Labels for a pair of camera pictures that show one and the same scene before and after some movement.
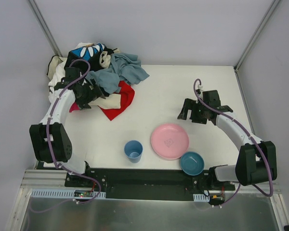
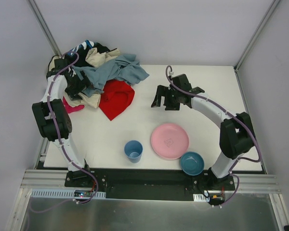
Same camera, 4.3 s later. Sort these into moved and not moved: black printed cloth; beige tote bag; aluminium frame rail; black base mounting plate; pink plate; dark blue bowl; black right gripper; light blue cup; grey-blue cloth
Moved: black printed cloth; grey-blue cloth; black right gripper
Not moved: black base mounting plate; light blue cup; dark blue bowl; aluminium frame rail; pink plate; beige tote bag
